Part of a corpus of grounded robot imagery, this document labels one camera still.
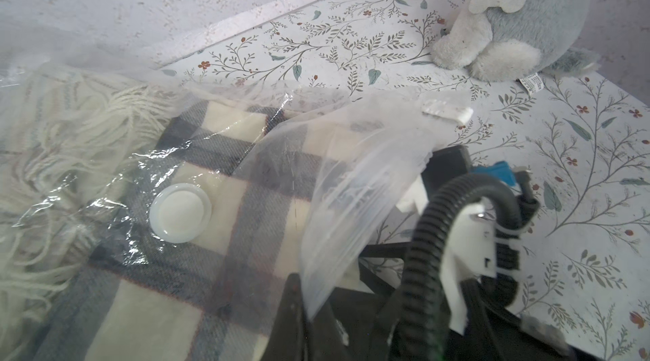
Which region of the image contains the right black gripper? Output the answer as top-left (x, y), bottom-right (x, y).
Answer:
top-left (324, 145), bottom-right (590, 360)

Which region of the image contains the grey cream plaid scarf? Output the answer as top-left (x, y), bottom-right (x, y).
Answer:
top-left (29, 99), bottom-right (423, 361)

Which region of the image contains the clear plastic vacuum bag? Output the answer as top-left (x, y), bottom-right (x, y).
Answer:
top-left (1, 19), bottom-right (472, 360)

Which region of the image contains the cream fringed striped scarf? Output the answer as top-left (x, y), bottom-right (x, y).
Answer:
top-left (1, 62), bottom-right (179, 360)

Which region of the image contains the white round bag valve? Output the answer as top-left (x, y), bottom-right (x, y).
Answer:
top-left (148, 183), bottom-right (213, 243)

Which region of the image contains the grey plush husky toy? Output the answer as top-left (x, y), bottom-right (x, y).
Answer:
top-left (432, 0), bottom-right (599, 83)

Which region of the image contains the black corrugated cable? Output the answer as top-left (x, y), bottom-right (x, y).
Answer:
top-left (395, 172), bottom-right (539, 361)

